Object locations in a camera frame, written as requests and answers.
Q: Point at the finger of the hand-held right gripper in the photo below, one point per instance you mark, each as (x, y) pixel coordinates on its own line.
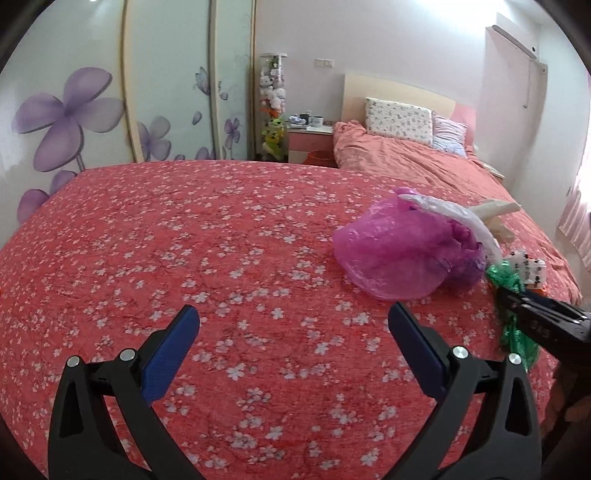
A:
(545, 307)
(554, 334)

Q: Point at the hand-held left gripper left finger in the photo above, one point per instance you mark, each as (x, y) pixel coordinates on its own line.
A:
(171, 344)

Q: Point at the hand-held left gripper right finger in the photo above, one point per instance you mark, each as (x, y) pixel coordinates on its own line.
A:
(415, 344)

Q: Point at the green plastic bag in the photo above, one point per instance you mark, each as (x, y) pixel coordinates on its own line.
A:
(519, 344)

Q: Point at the pink plastic bag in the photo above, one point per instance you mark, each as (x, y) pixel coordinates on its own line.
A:
(392, 249)

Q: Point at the white spotted packet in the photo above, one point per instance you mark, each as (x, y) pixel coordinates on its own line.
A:
(531, 270)

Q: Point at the red floral tablecloth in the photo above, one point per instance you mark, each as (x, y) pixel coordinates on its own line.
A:
(184, 254)

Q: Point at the pink curtain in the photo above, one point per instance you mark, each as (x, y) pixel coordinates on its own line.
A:
(577, 217)

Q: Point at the white plastic bag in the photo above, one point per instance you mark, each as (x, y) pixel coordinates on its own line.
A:
(443, 207)

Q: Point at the bed with red cover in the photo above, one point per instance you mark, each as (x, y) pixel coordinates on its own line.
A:
(392, 157)

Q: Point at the striped purple pillow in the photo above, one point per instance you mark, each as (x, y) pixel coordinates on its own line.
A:
(449, 134)

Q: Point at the orange waste bin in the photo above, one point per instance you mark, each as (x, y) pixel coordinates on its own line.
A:
(321, 159)

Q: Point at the floral print pillow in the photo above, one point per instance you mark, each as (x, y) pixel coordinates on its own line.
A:
(397, 121)

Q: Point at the green plush toy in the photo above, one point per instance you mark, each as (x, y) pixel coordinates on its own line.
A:
(273, 136)

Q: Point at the white mug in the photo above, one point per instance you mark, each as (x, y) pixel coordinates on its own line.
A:
(316, 121)

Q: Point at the beige and pink headboard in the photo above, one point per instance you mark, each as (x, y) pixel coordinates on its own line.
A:
(397, 87)

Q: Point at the flower print wardrobe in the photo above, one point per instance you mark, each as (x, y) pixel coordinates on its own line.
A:
(92, 92)

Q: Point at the white air conditioner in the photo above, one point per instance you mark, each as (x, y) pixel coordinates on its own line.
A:
(512, 41)

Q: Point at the clear tube of plush toys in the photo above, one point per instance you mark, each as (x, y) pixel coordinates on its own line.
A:
(272, 83)

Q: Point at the white wall socket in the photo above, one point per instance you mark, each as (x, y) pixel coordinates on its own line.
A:
(324, 62)

